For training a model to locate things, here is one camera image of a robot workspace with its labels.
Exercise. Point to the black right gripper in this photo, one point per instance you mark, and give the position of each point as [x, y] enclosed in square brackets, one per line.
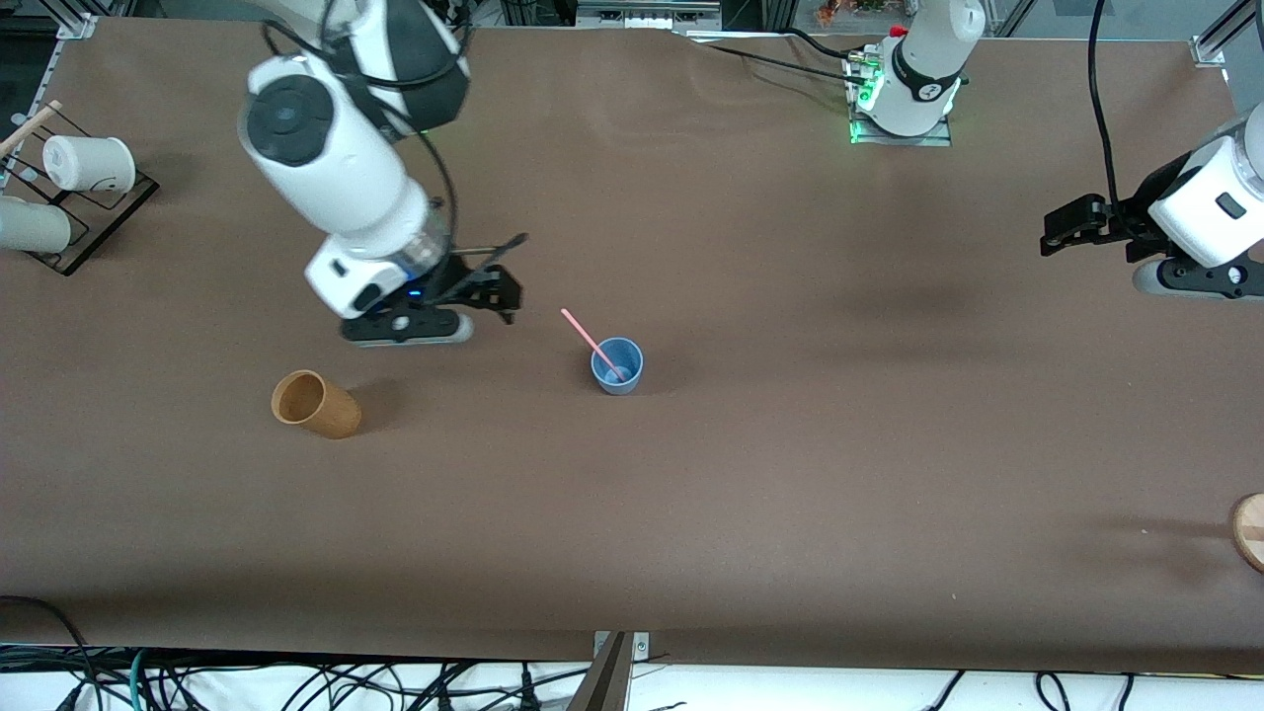
[472, 282]

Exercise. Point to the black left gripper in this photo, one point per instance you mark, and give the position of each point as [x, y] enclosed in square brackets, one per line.
[1129, 218]

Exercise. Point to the pink chopstick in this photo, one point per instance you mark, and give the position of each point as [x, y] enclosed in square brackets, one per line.
[588, 336]

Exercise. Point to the blue plastic cup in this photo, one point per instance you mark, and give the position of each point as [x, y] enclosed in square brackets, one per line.
[617, 387]

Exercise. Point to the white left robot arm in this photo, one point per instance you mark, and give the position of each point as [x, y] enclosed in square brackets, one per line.
[923, 59]

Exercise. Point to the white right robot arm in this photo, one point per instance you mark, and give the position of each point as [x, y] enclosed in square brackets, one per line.
[336, 168]

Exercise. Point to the brown wooden cup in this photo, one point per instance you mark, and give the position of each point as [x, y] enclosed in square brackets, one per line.
[331, 415]

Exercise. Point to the white cup with print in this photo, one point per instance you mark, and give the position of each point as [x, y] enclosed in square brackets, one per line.
[84, 163]

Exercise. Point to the plain white cup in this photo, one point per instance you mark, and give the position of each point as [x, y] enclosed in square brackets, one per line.
[30, 227]

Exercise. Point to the brown table cover mat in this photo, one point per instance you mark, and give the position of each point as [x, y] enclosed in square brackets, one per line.
[691, 494]

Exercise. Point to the grey metal device box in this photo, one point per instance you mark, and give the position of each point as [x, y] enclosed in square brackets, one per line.
[647, 14]

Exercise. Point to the round wooden board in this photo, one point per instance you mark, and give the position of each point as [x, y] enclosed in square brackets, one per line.
[1250, 533]

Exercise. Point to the light wooden stick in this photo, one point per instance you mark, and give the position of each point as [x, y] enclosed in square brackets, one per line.
[35, 120]

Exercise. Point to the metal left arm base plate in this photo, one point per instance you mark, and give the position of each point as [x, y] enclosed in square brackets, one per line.
[874, 136]

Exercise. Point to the aluminium frame profile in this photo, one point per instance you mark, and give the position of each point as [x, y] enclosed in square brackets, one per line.
[77, 20]
[1220, 39]

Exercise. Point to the metal bracket with brown wedge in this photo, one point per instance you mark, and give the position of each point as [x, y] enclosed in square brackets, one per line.
[612, 681]

